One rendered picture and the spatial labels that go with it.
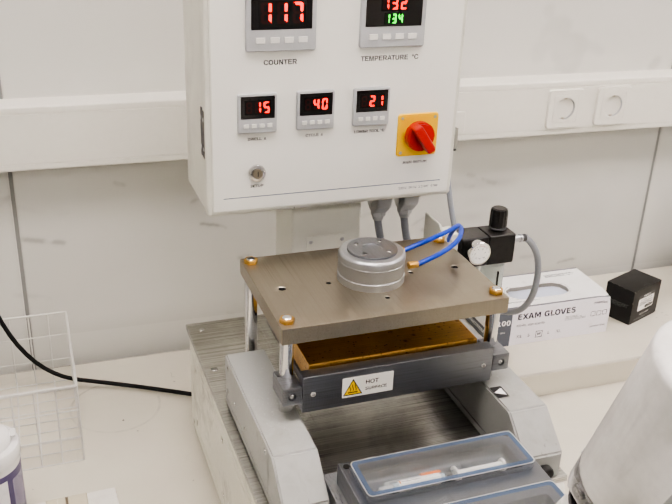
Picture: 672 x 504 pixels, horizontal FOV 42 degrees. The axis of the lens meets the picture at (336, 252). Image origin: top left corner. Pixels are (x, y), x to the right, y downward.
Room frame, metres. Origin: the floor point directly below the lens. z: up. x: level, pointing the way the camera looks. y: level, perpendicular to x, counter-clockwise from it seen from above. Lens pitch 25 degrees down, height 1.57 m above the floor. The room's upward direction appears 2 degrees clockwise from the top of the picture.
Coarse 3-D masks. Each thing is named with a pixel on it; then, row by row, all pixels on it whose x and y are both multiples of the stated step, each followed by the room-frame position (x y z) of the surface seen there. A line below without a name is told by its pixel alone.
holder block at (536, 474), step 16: (496, 432) 0.79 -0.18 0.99; (352, 480) 0.70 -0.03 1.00; (480, 480) 0.71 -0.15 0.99; (496, 480) 0.71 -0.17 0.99; (512, 480) 0.71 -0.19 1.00; (528, 480) 0.71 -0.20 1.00; (544, 480) 0.71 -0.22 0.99; (352, 496) 0.68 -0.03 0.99; (416, 496) 0.68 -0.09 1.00; (432, 496) 0.68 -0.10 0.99; (448, 496) 0.68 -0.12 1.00; (464, 496) 0.68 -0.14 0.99
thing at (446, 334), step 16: (352, 336) 0.87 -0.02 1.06; (368, 336) 0.87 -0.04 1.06; (384, 336) 0.87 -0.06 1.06; (400, 336) 0.88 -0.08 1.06; (416, 336) 0.88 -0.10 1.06; (432, 336) 0.88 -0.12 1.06; (448, 336) 0.88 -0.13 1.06; (464, 336) 0.88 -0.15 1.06; (304, 352) 0.83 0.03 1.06; (320, 352) 0.83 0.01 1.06; (336, 352) 0.84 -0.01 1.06; (352, 352) 0.84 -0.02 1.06; (368, 352) 0.84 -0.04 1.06; (384, 352) 0.84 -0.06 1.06; (400, 352) 0.85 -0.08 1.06; (304, 368) 0.82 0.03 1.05
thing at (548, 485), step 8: (520, 488) 0.69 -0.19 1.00; (528, 488) 0.69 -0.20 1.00; (536, 488) 0.69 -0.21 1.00; (544, 488) 0.69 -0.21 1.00; (552, 488) 0.69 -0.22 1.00; (480, 496) 0.67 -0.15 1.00; (488, 496) 0.67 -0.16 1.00; (496, 496) 0.67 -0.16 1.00; (504, 496) 0.67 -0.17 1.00; (512, 496) 0.67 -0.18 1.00; (520, 496) 0.67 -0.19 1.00; (528, 496) 0.67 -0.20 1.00; (536, 496) 0.67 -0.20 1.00; (544, 496) 0.67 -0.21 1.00; (552, 496) 0.68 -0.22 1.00; (560, 496) 0.68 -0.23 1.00
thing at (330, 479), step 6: (324, 474) 0.74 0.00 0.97; (330, 474) 0.74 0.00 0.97; (336, 474) 0.74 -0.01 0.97; (330, 480) 0.73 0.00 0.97; (336, 480) 0.73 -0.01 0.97; (330, 486) 0.72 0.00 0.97; (336, 486) 0.72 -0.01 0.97; (330, 492) 0.71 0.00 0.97; (336, 492) 0.71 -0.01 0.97; (330, 498) 0.71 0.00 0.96; (336, 498) 0.70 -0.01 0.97; (342, 498) 0.70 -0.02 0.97
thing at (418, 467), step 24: (504, 432) 0.78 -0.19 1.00; (384, 456) 0.73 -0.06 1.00; (408, 456) 0.73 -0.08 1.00; (432, 456) 0.73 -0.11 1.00; (456, 456) 0.73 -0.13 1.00; (480, 456) 0.73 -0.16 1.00; (504, 456) 0.73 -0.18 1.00; (528, 456) 0.74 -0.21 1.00; (384, 480) 0.69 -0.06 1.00; (408, 480) 0.69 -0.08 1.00; (432, 480) 0.69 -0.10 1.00
